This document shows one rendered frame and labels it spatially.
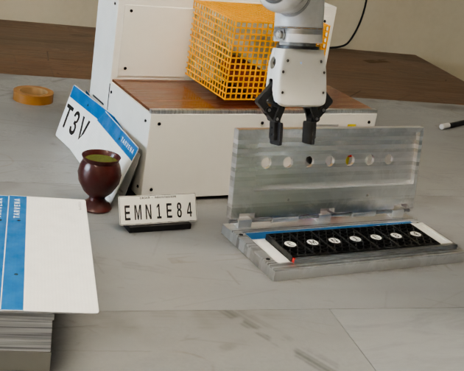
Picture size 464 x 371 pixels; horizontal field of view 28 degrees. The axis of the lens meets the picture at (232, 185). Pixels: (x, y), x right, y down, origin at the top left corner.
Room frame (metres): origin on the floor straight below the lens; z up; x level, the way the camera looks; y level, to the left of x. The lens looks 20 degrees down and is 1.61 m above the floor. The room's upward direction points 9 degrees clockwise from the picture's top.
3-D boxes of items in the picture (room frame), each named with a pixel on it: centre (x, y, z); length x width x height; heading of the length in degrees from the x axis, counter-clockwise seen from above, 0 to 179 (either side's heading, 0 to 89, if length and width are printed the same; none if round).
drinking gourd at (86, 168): (1.67, 0.26, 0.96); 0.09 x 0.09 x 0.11
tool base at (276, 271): (1.67, -0.24, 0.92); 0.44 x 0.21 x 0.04; 120
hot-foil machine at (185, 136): (2.09, -0.04, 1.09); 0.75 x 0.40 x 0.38; 120
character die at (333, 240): (1.62, -0.21, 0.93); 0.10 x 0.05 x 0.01; 30
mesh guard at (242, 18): (1.99, 0.00, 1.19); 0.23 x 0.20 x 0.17; 120
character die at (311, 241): (1.59, -0.17, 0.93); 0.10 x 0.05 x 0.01; 30
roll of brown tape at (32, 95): (2.34, 0.55, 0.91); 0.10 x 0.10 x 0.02
